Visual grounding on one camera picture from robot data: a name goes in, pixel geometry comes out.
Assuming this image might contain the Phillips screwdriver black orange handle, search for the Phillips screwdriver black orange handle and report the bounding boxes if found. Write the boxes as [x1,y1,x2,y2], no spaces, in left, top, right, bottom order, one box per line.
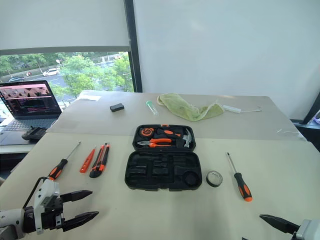
[225,151,254,203]

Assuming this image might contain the green cloth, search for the green cloth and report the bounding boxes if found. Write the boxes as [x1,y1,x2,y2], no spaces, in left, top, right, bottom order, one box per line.
[156,92,225,122]

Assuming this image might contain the flathead screwdriver black orange handle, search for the flathead screwdriver black orange handle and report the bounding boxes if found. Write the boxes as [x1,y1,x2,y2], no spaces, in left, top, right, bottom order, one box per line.
[47,141,82,182]

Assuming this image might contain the black handheld controller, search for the black handheld controller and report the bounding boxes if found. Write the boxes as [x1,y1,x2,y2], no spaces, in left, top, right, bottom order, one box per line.
[21,125,48,142]

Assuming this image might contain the black tool case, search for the black tool case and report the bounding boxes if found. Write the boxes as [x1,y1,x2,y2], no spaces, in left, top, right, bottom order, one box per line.
[124,123,203,193]

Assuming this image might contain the black orange tape measure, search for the black orange tape measure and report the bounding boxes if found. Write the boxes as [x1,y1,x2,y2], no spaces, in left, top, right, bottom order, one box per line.
[139,126,156,138]

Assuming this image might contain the orange black utility knife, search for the orange black utility knife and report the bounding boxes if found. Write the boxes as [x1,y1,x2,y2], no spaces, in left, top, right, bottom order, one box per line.
[89,142,111,179]

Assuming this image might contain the clear tube green cap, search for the clear tube green cap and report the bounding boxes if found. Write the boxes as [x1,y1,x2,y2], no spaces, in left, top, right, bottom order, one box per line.
[145,100,160,117]

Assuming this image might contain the small black box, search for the small black box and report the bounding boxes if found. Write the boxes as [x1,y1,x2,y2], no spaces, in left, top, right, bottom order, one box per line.
[109,102,126,113]

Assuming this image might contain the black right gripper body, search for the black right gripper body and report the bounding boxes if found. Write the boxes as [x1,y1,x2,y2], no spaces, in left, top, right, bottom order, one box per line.
[289,226,305,240]

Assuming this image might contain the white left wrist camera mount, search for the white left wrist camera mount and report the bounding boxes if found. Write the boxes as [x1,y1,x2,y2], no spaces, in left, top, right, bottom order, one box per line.
[33,178,61,235]

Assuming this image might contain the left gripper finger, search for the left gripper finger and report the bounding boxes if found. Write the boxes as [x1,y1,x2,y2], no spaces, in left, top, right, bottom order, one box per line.
[60,189,94,204]
[62,210,100,232]

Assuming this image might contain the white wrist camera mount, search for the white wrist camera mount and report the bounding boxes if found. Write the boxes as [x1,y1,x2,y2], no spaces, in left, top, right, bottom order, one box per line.
[296,218,320,240]
[33,178,61,235]

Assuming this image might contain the black window frame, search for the black window frame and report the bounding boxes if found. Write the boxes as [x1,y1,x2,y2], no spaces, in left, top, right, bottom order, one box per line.
[0,0,144,94]

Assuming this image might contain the white adapter with cord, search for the white adapter with cord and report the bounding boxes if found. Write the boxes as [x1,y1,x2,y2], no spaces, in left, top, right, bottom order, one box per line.
[222,104,263,114]

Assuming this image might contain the small orange utility knife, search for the small orange utility knife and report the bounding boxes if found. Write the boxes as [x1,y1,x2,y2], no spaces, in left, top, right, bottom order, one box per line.
[79,145,97,174]

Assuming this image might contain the claw hammer black handle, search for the claw hammer black handle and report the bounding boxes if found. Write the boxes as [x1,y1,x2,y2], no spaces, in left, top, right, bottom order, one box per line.
[156,127,194,150]

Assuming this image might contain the open laptop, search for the open laptop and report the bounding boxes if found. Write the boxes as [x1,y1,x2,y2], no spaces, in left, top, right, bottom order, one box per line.
[0,79,63,146]

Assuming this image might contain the black furniture piece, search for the black furniture piece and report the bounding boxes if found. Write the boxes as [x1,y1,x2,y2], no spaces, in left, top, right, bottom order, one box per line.
[291,96,320,151]

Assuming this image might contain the white car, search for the white car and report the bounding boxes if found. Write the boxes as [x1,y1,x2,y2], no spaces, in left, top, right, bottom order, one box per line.
[42,67,61,78]

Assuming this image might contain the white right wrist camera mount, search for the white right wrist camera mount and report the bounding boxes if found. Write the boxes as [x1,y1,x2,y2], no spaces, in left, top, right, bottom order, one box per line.
[296,218,320,240]

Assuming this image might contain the orange handled pliers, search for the orange handled pliers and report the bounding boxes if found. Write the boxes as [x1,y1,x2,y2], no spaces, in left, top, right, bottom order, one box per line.
[136,137,174,149]

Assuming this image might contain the black electrical tape roll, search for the black electrical tape roll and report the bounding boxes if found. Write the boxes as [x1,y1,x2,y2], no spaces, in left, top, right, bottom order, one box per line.
[206,170,224,189]

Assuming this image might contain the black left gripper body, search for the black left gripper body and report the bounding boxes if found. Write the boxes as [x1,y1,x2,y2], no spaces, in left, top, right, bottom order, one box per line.
[40,194,67,232]

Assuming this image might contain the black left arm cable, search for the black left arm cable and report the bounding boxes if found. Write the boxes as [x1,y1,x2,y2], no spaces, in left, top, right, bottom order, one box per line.
[22,176,51,210]

